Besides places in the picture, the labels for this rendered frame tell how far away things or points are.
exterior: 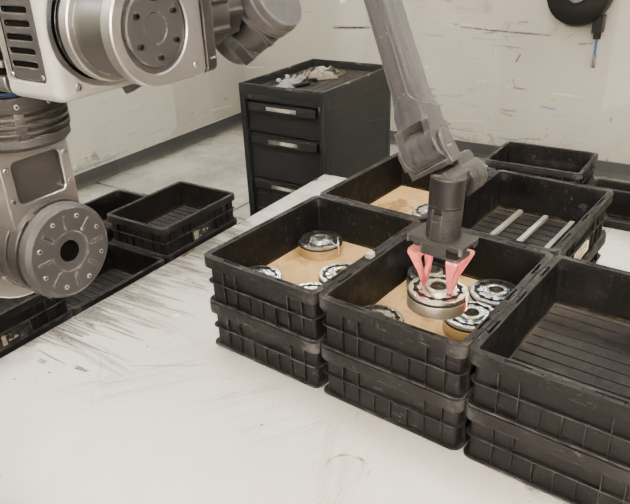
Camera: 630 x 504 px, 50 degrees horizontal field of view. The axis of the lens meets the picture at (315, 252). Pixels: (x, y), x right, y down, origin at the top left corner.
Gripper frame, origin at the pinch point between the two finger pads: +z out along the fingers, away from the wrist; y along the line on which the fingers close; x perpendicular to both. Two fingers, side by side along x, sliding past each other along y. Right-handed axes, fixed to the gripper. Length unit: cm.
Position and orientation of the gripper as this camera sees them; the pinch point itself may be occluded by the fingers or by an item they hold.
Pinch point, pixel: (437, 283)
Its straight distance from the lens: 116.9
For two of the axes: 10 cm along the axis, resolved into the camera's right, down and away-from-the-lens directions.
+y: -7.9, -2.8, 5.5
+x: -6.2, 3.4, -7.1
